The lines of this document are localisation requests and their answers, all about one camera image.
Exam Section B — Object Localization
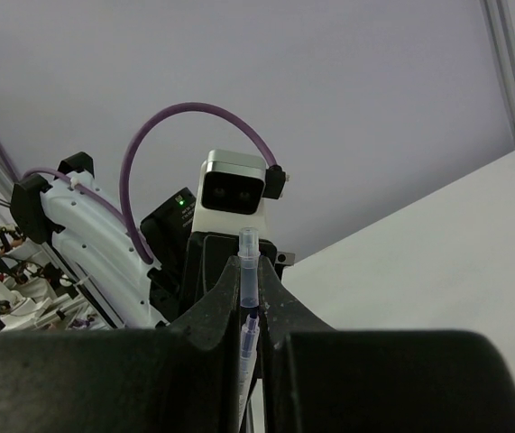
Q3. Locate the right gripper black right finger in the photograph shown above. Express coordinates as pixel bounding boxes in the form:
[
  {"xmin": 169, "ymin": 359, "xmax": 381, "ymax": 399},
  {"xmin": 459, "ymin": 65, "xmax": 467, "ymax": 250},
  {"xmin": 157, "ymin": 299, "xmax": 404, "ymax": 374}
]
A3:
[{"xmin": 258, "ymin": 258, "xmax": 515, "ymax": 432}]

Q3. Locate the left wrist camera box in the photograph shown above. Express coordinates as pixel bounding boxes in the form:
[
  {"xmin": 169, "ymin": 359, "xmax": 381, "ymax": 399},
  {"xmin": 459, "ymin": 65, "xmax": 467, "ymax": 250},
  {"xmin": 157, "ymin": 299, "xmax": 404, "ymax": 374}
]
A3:
[{"xmin": 191, "ymin": 150, "xmax": 271, "ymax": 239}]

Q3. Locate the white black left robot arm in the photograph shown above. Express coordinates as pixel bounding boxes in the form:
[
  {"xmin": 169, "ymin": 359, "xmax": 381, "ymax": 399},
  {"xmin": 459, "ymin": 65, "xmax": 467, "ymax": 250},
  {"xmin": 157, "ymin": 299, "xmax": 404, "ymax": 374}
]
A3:
[{"xmin": 10, "ymin": 150, "xmax": 286, "ymax": 328}]

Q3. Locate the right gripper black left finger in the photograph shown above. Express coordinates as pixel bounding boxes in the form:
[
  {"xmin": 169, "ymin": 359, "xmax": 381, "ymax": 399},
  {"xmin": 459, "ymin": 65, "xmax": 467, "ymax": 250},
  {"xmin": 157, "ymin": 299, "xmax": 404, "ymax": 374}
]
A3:
[{"xmin": 0, "ymin": 257, "xmax": 240, "ymax": 432}]

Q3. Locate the right aluminium frame post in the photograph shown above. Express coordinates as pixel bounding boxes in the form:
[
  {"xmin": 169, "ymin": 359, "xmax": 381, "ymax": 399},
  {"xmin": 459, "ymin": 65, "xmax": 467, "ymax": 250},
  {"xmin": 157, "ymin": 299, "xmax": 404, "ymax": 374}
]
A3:
[{"xmin": 481, "ymin": 0, "xmax": 515, "ymax": 137}]

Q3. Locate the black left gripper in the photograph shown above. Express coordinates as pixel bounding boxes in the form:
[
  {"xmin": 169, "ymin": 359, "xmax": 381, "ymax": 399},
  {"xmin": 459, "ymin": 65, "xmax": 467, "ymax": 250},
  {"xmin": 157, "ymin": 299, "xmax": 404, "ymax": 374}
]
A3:
[{"xmin": 179, "ymin": 229, "xmax": 279, "ymax": 326}]

